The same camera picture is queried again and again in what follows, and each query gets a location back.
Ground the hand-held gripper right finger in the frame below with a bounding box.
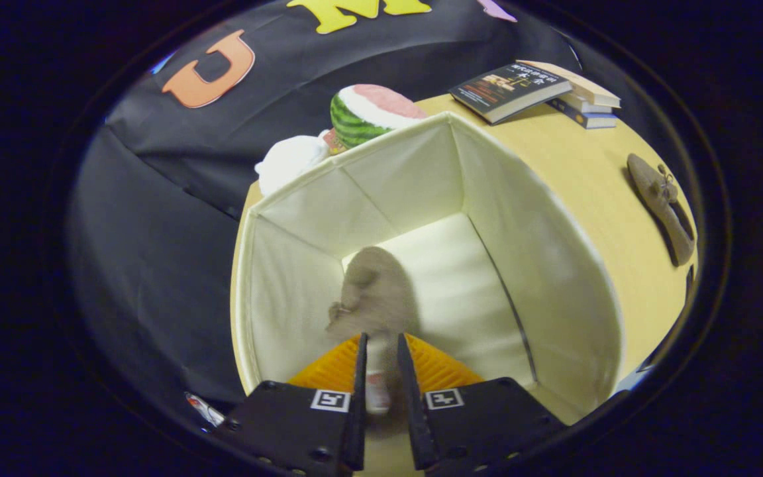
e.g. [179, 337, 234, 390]
[397, 333, 566, 473]

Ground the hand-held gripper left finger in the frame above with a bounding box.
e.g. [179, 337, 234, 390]
[215, 333, 370, 475]

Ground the brown fuzzy shoe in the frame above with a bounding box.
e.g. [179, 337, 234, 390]
[326, 246, 421, 438]
[627, 153, 695, 267]

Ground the white fabric storage box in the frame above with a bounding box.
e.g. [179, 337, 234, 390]
[231, 111, 623, 425]

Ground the white and red object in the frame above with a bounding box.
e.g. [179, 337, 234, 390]
[184, 391, 225, 428]

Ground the white plush toy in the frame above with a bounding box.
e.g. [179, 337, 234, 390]
[255, 132, 332, 196]

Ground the watermelon slice plush toy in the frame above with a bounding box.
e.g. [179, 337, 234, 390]
[330, 83, 429, 148]

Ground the black cover book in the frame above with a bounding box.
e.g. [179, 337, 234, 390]
[449, 62, 573, 125]

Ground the blue cover book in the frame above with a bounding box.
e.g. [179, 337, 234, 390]
[547, 98, 619, 130]

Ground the pale grey book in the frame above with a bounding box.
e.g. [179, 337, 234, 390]
[557, 93, 614, 115]

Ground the tan cover book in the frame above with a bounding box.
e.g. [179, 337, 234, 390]
[517, 60, 622, 109]

